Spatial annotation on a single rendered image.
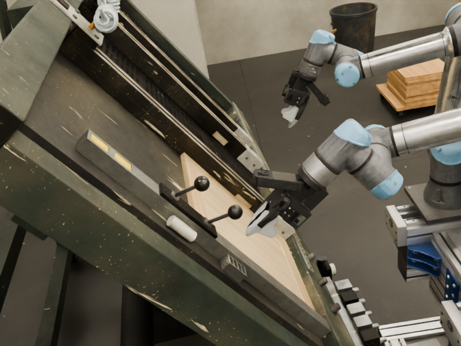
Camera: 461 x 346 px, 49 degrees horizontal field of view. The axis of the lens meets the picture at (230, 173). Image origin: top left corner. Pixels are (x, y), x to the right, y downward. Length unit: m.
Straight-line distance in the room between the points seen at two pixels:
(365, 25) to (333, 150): 4.82
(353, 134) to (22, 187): 0.66
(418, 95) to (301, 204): 3.71
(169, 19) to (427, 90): 2.55
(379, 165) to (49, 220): 0.69
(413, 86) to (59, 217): 4.06
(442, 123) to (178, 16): 4.29
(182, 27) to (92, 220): 4.46
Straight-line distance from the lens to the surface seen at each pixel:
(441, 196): 1.90
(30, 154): 0.93
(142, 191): 1.23
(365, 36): 5.93
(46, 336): 3.02
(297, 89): 1.84
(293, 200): 1.14
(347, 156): 1.12
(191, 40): 5.37
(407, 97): 4.78
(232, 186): 1.82
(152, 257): 1.02
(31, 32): 1.24
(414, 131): 1.25
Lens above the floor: 2.15
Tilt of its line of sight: 30 degrees down
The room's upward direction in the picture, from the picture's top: 10 degrees counter-clockwise
